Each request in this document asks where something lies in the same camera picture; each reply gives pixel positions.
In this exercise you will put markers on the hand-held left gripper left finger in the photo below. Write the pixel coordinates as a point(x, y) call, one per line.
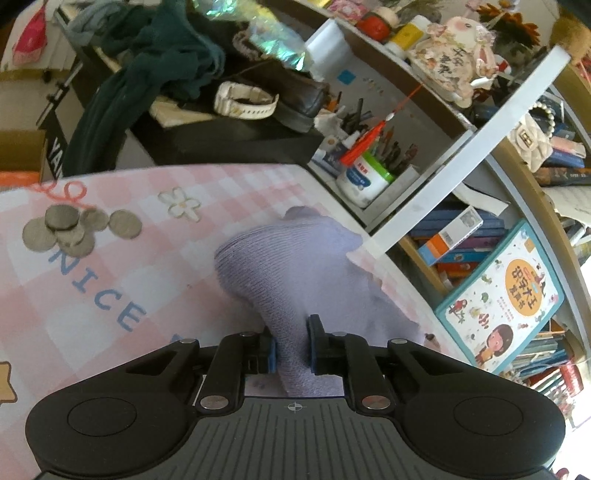
point(272, 356)

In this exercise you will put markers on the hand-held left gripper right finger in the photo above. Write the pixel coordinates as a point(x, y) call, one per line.
point(313, 353)

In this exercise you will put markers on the lavender knitted sock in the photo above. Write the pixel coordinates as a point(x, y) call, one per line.
point(286, 277)

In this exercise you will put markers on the orange and blue box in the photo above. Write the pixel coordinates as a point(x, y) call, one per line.
point(443, 242)

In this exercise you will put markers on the pink checked printed tablecloth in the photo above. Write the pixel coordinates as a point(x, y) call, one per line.
point(115, 286)

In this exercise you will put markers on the row of books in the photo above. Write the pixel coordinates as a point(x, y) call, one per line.
point(466, 270)

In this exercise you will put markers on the white tub with green lid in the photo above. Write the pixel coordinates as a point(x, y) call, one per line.
point(362, 182)

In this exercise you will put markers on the children's picture book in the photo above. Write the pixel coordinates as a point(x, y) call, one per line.
point(498, 300)

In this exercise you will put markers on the white glue bottle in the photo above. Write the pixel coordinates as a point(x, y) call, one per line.
point(337, 150)

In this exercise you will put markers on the red tassel ornament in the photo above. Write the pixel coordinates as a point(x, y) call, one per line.
point(358, 147)

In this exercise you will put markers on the black case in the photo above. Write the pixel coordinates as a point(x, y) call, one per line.
point(221, 143)

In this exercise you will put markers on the cluster of pens and brushes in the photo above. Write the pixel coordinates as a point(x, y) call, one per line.
point(397, 150)

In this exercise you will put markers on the white shelf unit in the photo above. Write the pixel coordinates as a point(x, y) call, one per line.
point(461, 170)

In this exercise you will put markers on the pile of coins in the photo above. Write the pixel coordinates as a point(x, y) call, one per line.
point(60, 217)

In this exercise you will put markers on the white wrist watch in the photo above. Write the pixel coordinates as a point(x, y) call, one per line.
point(228, 104)

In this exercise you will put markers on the brown leather shoe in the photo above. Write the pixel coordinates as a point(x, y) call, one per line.
point(291, 92)

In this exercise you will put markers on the white quilted handbag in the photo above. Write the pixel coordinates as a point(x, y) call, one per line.
point(531, 143)

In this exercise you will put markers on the iridescent foil bag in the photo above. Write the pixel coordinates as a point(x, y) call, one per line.
point(272, 37)

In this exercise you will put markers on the dark green garment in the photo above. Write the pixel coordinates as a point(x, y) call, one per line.
point(152, 60)

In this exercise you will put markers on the floral plush doll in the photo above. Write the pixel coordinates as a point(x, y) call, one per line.
point(443, 60)

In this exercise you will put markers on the cardboard box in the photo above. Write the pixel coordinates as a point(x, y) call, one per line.
point(18, 152)

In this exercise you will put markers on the yellow and white bottle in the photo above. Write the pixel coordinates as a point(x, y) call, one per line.
point(408, 34)

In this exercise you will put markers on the red round doll jar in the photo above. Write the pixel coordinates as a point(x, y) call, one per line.
point(374, 25)

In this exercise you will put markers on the pink printed box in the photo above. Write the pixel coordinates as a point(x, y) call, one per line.
point(348, 7)

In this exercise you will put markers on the pink bag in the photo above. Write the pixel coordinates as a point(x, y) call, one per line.
point(30, 41)

